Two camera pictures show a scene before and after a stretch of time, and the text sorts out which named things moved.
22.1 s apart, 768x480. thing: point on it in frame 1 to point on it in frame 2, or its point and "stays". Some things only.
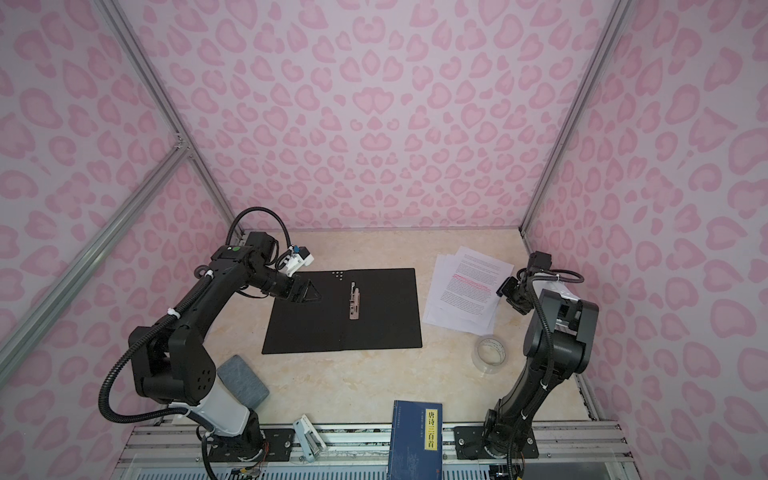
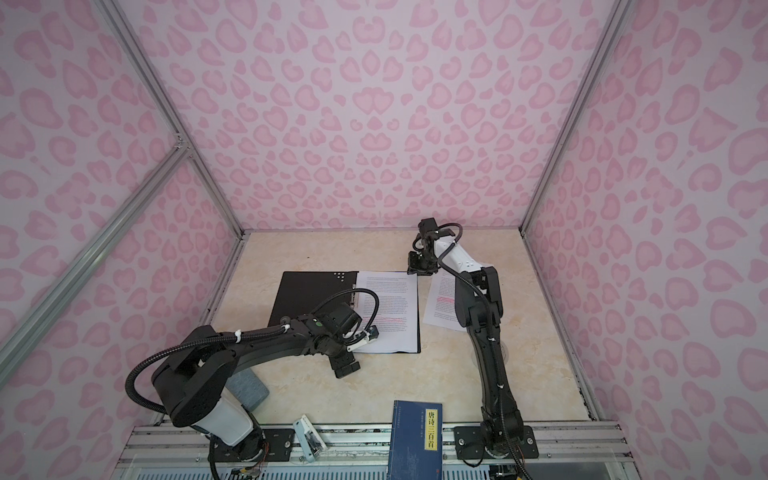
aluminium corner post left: [151, 83] stays
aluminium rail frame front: [591, 450] stays
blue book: [416, 441] stays
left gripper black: [304, 292] to [342, 365]
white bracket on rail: [311, 442] stays
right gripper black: [507, 289] to [416, 269]
